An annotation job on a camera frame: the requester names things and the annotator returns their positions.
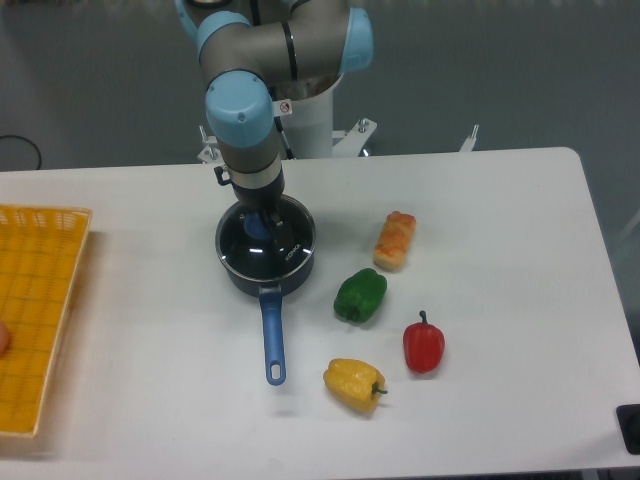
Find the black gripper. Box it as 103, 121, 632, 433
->
214, 166, 296, 258

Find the white metal base frame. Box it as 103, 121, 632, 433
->
197, 118, 479, 164

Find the black cable on floor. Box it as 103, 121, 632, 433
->
0, 134, 43, 171

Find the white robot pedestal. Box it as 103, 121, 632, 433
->
272, 75, 342, 159

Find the red toy bell pepper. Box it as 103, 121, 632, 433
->
403, 310, 446, 374

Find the glass lid with blue knob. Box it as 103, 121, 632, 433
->
215, 195, 316, 282

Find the toy bread loaf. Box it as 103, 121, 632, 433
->
373, 211, 417, 272

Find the yellow toy bell pepper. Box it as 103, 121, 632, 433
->
323, 358, 388, 414

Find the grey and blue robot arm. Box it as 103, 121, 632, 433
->
175, 1, 374, 251

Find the dark saucepan with blue handle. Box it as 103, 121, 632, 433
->
223, 266, 312, 386

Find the orange round object in basket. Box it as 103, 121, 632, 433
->
0, 322, 11, 355

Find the green toy bell pepper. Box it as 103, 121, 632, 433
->
333, 268, 387, 324

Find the black device at table edge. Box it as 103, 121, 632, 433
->
616, 404, 640, 455

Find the yellow woven basket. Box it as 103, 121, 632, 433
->
1, 204, 92, 438

